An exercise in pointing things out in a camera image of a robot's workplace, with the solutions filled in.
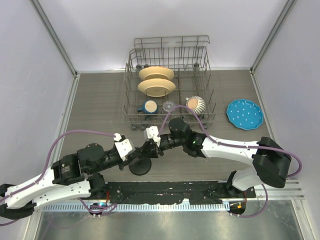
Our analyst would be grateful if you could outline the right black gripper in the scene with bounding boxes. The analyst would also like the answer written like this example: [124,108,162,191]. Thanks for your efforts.
[139,134,185,158]

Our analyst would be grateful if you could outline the black phone stand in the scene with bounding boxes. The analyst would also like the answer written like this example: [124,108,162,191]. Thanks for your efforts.
[129,158,152,176]

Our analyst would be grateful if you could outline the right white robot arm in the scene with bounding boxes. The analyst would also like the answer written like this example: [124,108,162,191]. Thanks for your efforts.
[143,117,292,198]

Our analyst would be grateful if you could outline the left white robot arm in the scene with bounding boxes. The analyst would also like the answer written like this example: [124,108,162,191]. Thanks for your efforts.
[0,142,163,220]

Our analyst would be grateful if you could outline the blue mug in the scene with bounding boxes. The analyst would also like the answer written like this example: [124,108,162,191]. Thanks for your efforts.
[137,100,158,115]

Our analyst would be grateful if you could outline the clear glass cup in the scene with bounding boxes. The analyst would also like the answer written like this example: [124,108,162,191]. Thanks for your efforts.
[161,100,176,114]

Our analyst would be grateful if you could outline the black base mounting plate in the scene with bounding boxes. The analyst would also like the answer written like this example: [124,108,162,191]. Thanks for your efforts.
[77,179,257,205]

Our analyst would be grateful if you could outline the front beige plate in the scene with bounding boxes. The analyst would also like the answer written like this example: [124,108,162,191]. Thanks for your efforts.
[137,78,176,98]

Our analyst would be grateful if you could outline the beige plate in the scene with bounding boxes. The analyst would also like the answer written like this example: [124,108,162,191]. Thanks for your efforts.
[137,78,176,98]
[139,66,175,81]

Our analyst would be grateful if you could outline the striped ceramic bowl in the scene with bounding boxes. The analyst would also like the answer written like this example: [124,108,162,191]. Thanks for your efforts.
[185,96,207,115]

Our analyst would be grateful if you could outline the rear beige plate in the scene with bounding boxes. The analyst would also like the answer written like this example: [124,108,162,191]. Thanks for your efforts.
[139,66,175,81]

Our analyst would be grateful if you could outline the blue dotted plate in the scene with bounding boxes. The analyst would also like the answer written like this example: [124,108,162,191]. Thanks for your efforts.
[226,99,264,131]

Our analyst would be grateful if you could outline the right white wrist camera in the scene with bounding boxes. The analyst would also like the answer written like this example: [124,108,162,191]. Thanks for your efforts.
[143,126,161,147]

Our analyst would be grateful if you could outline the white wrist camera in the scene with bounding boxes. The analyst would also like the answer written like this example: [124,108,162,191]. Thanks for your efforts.
[113,133,136,162]
[143,126,161,147]

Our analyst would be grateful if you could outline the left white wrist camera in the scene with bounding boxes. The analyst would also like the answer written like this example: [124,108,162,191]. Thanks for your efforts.
[113,133,136,162]

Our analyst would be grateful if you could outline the perforated cable tray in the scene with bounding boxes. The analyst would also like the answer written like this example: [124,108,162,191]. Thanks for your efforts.
[42,201,230,213]

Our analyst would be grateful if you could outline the grey wire dish rack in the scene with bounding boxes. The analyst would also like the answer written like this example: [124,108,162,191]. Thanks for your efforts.
[122,35,217,131]

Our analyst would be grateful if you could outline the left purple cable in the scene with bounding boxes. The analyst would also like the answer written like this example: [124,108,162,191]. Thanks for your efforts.
[0,129,118,226]

